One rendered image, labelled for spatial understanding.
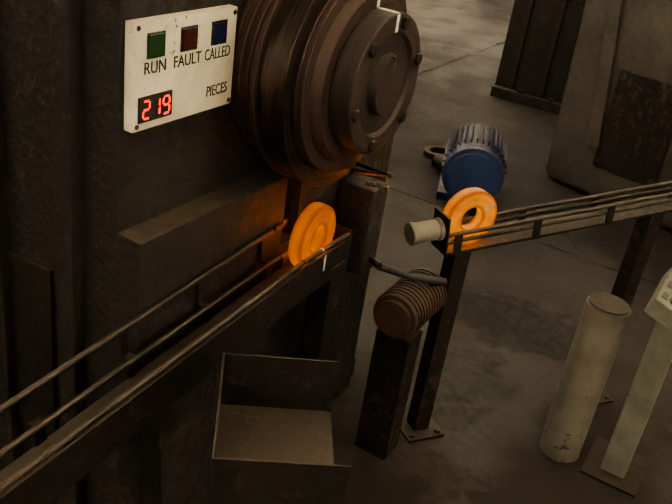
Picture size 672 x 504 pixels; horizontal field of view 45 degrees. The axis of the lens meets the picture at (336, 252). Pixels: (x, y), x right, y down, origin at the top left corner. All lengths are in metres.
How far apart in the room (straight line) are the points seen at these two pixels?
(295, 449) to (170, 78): 0.66
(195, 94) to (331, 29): 0.27
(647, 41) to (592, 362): 2.21
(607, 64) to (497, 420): 2.21
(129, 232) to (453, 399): 1.45
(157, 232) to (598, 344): 1.29
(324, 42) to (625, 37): 2.89
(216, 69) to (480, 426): 1.48
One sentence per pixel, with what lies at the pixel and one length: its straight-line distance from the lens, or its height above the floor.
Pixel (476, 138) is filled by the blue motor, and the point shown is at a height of 0.32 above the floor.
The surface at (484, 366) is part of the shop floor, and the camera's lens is 2.82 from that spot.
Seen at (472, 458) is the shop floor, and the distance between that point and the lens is 2.43.
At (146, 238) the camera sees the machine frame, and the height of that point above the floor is 0.87.
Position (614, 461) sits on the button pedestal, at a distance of 2.52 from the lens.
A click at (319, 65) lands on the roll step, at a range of 1.49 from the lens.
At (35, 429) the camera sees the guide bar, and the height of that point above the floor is 0.65.
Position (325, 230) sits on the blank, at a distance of 1.82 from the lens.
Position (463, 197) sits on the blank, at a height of 0.77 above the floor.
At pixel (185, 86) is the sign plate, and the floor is 1.12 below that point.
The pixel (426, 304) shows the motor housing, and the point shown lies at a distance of 2.08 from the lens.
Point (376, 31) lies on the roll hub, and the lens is 1.52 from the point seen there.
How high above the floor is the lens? 1.55
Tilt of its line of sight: 28 degrees down
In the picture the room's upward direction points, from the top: 9 degrees clockwise
